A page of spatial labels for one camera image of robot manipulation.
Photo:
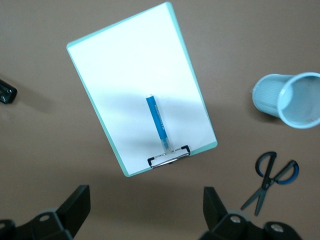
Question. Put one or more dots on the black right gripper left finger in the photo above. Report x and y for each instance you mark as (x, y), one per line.
(62, 220)

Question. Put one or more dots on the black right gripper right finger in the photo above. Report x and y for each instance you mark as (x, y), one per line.
(220, 225)

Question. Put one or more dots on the blue marker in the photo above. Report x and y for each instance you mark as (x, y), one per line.
(156, 117)

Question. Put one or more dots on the black and blue scissors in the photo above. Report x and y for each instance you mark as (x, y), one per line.
(268, 178)

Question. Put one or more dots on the black stapler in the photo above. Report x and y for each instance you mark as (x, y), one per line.
(6, 93)

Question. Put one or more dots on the light blue mesh pen cup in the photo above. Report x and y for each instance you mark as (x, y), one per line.
(268, 93)

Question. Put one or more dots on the white paper sheet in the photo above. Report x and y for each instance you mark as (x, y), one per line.
(130, 70)

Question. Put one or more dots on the teal clipboard with metal clip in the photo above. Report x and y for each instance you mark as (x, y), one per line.
(70, 48)

